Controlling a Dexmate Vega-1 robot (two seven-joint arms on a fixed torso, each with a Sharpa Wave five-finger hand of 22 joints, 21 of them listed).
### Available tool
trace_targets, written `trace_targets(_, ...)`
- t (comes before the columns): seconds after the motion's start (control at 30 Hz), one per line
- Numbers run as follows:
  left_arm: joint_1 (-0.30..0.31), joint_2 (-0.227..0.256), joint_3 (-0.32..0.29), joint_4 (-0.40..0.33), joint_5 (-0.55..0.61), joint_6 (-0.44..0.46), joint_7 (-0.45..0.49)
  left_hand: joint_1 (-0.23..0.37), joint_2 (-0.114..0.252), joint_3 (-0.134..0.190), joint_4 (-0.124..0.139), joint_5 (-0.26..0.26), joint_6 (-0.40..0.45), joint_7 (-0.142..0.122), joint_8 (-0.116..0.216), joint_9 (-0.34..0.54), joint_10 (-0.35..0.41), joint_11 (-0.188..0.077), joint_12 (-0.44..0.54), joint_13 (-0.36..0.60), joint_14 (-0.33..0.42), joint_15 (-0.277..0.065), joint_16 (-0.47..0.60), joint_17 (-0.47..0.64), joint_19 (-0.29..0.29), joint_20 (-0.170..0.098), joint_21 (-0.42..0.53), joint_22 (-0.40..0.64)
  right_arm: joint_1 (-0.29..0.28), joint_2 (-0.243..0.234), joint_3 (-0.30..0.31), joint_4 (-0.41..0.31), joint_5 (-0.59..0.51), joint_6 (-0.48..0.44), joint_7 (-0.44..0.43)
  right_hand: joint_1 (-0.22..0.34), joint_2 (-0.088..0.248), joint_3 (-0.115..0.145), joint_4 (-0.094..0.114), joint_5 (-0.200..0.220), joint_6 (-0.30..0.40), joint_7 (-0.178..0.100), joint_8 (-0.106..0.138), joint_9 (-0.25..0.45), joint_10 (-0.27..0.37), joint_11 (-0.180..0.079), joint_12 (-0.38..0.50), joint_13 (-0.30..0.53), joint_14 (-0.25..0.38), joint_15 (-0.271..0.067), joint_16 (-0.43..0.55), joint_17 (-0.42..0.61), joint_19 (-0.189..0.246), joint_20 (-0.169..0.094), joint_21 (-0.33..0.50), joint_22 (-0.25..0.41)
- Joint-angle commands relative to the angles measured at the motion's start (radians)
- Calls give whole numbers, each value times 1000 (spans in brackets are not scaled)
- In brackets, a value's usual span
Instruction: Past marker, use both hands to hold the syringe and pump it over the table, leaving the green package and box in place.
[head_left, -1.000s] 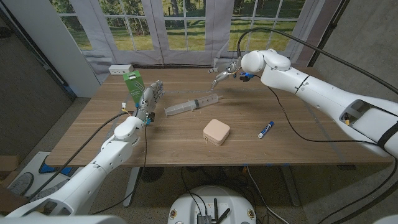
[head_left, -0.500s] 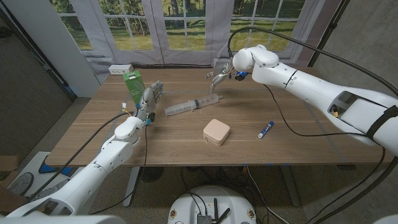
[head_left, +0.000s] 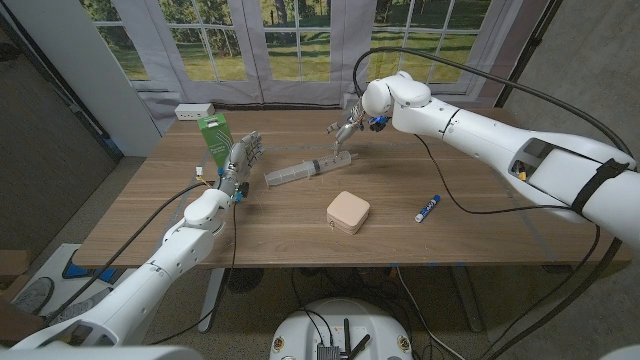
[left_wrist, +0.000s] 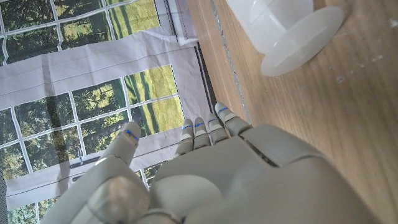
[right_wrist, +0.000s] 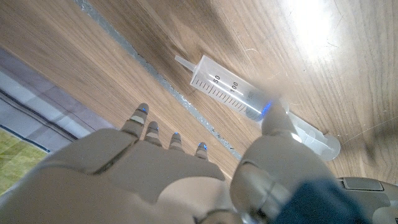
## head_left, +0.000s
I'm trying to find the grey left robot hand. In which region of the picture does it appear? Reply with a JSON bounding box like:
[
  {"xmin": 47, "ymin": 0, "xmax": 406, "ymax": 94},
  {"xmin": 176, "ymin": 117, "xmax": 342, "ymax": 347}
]
[{"xmin": 215, "ymin": 130, "xmax": 266, "ymax": 197}]

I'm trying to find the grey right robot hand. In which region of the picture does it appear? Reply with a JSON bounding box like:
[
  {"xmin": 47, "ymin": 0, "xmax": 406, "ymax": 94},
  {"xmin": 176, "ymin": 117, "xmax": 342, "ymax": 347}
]
[{"xmin": 327, "ymin": 102, "xmax": 369, "ymax": 157}]

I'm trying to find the large clear plastic syringe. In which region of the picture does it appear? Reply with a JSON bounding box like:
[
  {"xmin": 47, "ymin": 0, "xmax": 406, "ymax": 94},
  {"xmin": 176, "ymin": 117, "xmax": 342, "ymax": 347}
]
[{"xmin": 263, "ymin": 150, "xmax": 359, "ymax": 188}]

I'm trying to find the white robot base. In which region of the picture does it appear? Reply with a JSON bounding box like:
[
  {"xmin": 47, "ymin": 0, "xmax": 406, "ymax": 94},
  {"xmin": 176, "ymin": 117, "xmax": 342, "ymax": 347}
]
[{"xmin": 268, "ymin": 297, "xmax": 415, "ymax": 360}]

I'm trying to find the green straws package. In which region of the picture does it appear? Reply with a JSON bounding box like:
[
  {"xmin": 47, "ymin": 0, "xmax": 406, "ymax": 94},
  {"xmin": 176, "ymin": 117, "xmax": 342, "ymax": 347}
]
[{"xmin": 196, "ymin": 113, "xmax": 236, "ymax": 169}]

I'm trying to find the pink square box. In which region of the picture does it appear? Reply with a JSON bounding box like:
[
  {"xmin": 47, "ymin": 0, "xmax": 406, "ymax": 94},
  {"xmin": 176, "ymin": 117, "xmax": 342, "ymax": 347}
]
[{"xmin": 326, "ymin": 190, "xmax": 372, "ymax": 236}]

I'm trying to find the blue and white marker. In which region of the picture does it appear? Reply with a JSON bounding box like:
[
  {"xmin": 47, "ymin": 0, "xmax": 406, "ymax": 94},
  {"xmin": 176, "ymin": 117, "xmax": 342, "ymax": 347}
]
[{"xmin": 414, "ymin": 193, "xmax": 443, "ymax": 224}]

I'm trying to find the brown cardboard box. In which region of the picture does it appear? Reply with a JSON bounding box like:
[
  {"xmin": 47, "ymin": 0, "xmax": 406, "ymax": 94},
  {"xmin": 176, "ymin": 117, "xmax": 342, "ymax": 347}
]
[{"xmin": 0, "ymin": 249, "xmax": 31, "ymax": 289}]

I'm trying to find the white power strip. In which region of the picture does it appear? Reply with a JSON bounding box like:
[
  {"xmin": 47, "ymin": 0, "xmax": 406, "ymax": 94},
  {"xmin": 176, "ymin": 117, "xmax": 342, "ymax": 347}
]
[{"xmin": 174, "ymin": 102, "xmax": 216, "ymax": 122}]

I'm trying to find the printed window backdrop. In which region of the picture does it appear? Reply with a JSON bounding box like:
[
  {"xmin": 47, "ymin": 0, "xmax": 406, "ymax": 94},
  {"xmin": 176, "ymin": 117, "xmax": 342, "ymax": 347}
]
[{"xmin": 79, "ymin": 0, "xmax": 551, "ymax": 134}]

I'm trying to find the black round floor disc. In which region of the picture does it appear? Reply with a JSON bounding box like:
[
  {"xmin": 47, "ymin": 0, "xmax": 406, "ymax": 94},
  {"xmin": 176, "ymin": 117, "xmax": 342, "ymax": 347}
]
[{"xmin": 222, "ymin": 268, "xmax": 265, "ymax": 295}]

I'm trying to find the white table leg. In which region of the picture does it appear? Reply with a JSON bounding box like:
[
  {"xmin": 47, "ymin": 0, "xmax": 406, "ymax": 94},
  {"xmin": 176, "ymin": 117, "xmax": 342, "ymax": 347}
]
[
  {"xmin": 197, "ymin": 268, "xmax": 226, "ymax": 335},
  {"xmin": 452, "ymin": 266, "xmax": 484, "ymax": 334}
]

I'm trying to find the white pillar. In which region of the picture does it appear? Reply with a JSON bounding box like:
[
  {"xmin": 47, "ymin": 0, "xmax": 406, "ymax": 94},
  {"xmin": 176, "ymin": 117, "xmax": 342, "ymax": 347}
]
[{"xmin": 4, "ymin": 0, "xmax": 164, "ymax": 158}]

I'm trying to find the black backdrop stand pole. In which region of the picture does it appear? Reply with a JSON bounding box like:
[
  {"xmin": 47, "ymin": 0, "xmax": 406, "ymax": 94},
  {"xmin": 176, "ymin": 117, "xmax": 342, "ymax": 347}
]
[{"xmin": 493, "ymin": 0, "xmax": 564, "ymax": 109}]

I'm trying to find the white floor mat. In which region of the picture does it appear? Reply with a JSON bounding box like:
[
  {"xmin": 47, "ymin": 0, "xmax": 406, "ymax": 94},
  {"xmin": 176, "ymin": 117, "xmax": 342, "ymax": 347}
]
[{"xmin": 9, "ymin": 243, "xmax": 136, "ymax": 326}]

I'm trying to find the grey sneaker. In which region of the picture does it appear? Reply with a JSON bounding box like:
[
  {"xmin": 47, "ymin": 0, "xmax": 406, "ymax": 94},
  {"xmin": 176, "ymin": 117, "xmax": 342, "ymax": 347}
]
[
  {"xmin": 10, "ymin": 276, "xmax": 55, "ymax": 315},
  {"xmin": 44, "ymin": 287, "xmax": 115, "ymax": 326}
]

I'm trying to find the person's bare leg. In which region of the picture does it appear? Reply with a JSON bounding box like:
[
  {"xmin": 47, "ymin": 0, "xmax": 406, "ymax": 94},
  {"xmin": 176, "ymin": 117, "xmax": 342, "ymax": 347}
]
[{"xmin": 0, "ymin": 298, "xmax": 49, "ymax": 344}]

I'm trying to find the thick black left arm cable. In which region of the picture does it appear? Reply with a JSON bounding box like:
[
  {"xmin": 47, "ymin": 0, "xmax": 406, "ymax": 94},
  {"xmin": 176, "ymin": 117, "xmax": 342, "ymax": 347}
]
[{"xmin": 43, "ymin": 180, "xmax": 211, "ymax": 326}]

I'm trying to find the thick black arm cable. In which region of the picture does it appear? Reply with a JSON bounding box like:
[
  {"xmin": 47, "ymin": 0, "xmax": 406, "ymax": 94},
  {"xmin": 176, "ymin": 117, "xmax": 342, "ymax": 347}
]
[
  {"xmin": 43, "ymin": 180, "xmax": 211, "ymax": 326},
  {"xmin": 352, "ymin": 47, "xmax": 637, "ymax": 360}
]

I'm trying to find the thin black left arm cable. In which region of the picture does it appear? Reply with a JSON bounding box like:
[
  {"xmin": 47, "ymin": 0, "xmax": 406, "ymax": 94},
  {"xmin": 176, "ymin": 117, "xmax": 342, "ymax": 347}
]
[{"xmin": 148, "ymin": 199, "xmax": 239, "ymax": 346}]

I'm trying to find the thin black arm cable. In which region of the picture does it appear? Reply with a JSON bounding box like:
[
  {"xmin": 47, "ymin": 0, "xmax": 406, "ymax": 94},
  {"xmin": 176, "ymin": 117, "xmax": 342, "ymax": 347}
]
[
  {"xmin": 413, "ymin": 133, "xmax": 601, "ymax": 360},
  {"xmin": 148, "ymin": 199, "xmax": 239, "ymax": 346}
]

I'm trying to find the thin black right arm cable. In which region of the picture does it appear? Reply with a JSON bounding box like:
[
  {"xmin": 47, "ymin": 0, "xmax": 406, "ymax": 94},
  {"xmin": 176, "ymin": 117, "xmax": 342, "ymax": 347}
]
[{"xmin": 413, "ymin": 133, "xmax": 601, "ymax": 360}]

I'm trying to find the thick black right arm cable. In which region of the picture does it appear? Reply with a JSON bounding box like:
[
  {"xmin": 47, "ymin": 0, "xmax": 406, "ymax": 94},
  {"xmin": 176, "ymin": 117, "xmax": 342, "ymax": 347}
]
[{"xmin": 352, "ymin": 47, "xmax": 637, "ymax": 360}]

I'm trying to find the white floor cable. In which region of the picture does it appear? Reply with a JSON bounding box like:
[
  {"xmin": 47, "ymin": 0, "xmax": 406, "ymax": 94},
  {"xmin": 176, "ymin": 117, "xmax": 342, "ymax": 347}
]
[{"xmin": 394, "ymin": 267, "xmax": 466, "ymax": 360}]

